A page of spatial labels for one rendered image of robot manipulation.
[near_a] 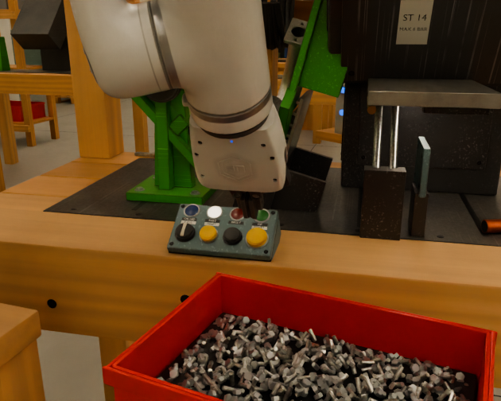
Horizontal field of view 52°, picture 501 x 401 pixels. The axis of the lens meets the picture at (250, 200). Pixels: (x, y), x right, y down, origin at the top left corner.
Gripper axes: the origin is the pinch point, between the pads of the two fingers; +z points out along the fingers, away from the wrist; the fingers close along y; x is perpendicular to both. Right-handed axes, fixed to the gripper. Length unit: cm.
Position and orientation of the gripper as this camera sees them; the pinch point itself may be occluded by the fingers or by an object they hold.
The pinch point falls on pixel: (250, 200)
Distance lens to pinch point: 64.9
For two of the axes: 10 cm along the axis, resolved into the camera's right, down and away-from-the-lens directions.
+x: 1.7, -7.9, 5.8
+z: 1.2, 6.0, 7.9
